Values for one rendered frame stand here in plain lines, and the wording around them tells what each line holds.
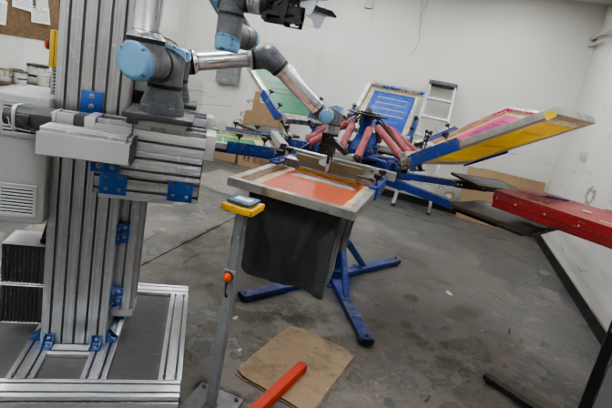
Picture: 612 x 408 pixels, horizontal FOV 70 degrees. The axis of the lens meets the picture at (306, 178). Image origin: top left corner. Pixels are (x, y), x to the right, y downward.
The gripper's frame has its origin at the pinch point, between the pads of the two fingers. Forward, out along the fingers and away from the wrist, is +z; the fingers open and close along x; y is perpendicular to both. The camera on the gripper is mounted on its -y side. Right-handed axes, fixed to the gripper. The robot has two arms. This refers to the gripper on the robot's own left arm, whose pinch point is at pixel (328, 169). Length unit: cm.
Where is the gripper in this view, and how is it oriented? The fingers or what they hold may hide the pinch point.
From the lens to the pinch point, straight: 239.2
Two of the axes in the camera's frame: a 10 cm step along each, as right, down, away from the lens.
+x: -3.2, 1.6, -9.4
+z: -1.9, 9.6, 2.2
